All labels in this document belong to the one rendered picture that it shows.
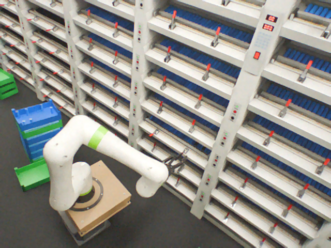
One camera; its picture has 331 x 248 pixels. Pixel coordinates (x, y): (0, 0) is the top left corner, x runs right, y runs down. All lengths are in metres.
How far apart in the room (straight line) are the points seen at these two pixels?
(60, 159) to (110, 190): 0.68
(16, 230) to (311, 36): 2.06
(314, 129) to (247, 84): 0.36
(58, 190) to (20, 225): 0.84
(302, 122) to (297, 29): 0.43
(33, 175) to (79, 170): 0.90
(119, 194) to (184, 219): 0.63
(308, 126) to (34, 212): 1.87
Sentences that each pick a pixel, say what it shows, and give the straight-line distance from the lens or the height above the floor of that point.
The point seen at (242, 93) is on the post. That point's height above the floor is 1.16.
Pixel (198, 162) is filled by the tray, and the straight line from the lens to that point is 1.76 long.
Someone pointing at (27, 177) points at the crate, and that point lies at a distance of 2.41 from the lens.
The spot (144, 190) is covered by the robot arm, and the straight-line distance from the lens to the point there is 1.32.
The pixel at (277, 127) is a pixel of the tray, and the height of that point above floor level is 1.00.
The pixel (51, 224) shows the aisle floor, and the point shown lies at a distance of 2.12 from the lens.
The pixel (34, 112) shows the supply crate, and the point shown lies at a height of 0.40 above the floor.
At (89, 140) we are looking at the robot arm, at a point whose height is 0.96.
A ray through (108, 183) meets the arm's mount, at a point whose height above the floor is 0.38.
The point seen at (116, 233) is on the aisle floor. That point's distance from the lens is 2.03.
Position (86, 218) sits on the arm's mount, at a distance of 1.68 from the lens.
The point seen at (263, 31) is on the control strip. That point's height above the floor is 1.47.
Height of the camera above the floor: 1.82
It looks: 40 degrees down
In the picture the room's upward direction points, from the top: 9 degrees clockwise
